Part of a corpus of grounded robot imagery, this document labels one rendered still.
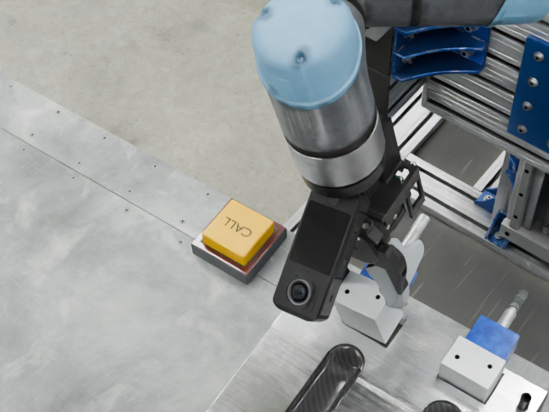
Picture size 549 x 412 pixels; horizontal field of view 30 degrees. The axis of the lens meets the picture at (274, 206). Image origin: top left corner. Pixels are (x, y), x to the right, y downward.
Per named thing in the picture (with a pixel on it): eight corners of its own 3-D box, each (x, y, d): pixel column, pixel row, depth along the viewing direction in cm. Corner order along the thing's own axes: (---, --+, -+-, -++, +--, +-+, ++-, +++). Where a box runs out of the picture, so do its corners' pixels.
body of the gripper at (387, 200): (429, 205, 93) (412, 123, 83) (380, 279, 90) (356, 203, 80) (359, 176, 96) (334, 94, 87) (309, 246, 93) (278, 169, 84)
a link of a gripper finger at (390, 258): (421, 287, 92) (388, 227, 86) (413, 300, 92) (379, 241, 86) (381, 273, 95) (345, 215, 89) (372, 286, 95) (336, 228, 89)
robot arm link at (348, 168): (344, 172, 77) (258, 137, 80) (355, 207, 80) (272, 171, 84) (395, 100, 79) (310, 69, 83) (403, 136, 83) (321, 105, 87)
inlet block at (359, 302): (408, 221, 107) (399, 194, 102) (450, 239, 104) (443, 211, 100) (343, 324, 103) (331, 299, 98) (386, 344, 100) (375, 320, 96)
